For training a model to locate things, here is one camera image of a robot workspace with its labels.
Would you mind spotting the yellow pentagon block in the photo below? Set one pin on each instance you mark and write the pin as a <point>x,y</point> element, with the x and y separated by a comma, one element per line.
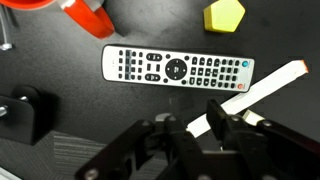
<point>223,16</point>

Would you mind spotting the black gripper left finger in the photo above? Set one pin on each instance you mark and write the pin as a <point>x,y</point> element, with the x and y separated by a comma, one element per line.
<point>173,143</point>

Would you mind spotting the white remote with black buttons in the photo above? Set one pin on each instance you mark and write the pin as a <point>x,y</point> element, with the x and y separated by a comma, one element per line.
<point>113,66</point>

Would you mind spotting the white mug with red inside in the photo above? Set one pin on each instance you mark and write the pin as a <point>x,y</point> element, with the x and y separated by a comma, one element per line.
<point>90,20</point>

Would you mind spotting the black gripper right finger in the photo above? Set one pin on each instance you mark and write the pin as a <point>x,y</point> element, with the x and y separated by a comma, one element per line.
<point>253,143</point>

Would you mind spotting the white strip with orange tip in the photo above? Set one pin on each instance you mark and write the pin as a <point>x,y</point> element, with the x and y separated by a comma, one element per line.
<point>266,86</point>

